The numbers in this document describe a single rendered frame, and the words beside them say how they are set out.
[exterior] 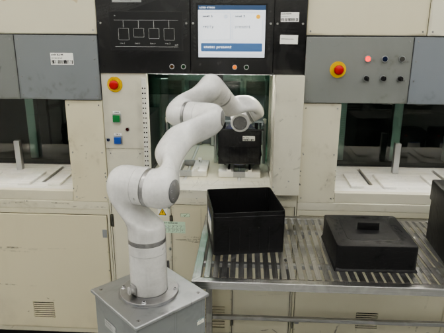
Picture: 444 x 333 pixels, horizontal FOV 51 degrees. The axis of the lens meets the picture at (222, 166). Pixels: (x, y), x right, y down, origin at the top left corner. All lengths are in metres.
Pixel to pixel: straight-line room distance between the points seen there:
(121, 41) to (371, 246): 1.30
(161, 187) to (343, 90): 1.02
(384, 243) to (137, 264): 0.86
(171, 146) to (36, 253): 1.20
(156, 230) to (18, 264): 1.24
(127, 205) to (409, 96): 1.29
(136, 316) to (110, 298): 0.14
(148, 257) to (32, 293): 1.24
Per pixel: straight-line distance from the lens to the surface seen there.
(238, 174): 2.33
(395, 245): 1.77
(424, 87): 2.17
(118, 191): 1.43
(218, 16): 2.03
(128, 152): 2.17
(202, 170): 2.34
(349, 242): 1.74
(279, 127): 2.02
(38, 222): 2.42
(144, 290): 1.53
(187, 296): 1.56
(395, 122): 2.64
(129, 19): 2.08
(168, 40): 2.05
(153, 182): 1.37
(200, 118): 1.60
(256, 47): 2.02
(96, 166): 2.22
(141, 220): 1.46
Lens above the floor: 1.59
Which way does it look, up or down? 17 degrees down
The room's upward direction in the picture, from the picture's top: straight up
